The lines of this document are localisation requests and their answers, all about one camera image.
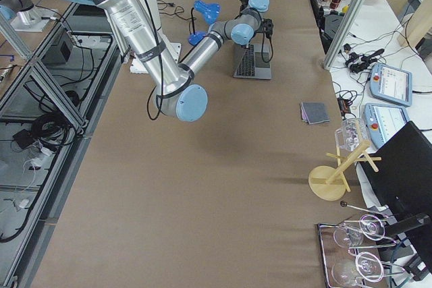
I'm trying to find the grey laptop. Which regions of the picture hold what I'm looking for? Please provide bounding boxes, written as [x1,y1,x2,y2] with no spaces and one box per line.
[233,43,272,80]

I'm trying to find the folded grey cloth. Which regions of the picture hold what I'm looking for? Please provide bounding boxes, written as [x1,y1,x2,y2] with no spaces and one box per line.
[300,102,330,125]

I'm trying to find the blue desk lamp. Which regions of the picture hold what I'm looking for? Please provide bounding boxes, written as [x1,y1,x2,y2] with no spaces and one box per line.
[188,0,221,46]

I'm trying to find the wooden mug tree stand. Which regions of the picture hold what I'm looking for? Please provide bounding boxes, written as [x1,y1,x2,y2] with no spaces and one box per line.
[308,140,382,201]

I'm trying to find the clear glass mug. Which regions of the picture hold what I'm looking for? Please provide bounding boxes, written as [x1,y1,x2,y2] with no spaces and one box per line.
[335,118,371,152]

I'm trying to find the lower teach pendant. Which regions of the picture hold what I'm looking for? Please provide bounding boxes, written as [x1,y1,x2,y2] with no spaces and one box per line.
[364,103,410,148]

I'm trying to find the teach pendant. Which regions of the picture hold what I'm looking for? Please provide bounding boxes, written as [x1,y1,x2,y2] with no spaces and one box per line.
[369,63,412,107]
[364,103,410,148]

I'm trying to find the upper teach pendant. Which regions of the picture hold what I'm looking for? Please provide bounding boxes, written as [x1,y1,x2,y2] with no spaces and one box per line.
[369,63,412,107]

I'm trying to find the upper wine glass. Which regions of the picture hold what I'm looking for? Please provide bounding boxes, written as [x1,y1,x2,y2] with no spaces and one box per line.
[333,214,385,248]

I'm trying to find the wine glass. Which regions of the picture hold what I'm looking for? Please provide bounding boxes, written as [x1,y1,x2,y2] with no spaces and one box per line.
[331,252,384,287]
[333,214,385,248]

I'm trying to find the black monitor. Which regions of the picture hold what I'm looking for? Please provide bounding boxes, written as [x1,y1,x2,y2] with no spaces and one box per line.
[360,121,431,269]

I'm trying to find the lower wine glass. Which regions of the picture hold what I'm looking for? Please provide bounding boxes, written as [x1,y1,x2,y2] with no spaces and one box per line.
[331,252,384,287]

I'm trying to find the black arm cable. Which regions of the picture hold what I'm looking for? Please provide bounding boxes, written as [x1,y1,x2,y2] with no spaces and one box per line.
[146,0,274,121]

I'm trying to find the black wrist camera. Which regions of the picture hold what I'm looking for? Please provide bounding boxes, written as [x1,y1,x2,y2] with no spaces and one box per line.
[262,18,273,40]

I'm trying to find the black lamp power cable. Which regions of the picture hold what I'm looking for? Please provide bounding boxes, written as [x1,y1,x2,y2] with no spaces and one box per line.
[157,0,195,22]

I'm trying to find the metal wire glass rack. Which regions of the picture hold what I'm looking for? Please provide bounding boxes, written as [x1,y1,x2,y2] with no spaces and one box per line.
[317,200,413,287]

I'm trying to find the aluminium frame column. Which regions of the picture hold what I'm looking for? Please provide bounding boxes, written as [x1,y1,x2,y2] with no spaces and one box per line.
[322,0,365,71]

